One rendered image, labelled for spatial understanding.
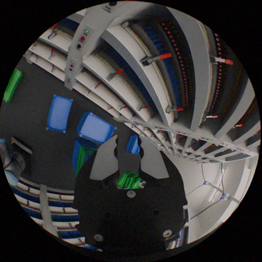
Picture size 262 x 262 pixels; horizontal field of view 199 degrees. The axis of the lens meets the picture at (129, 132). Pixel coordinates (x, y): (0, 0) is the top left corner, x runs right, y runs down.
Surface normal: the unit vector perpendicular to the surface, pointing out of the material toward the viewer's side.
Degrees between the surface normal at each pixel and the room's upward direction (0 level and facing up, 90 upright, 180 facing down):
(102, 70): 18
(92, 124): 0
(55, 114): 0
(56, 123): 0
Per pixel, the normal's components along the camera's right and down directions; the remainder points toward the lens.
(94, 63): 0.57, 0.47
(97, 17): -0.40, 0.91
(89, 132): 0.73, 0.21
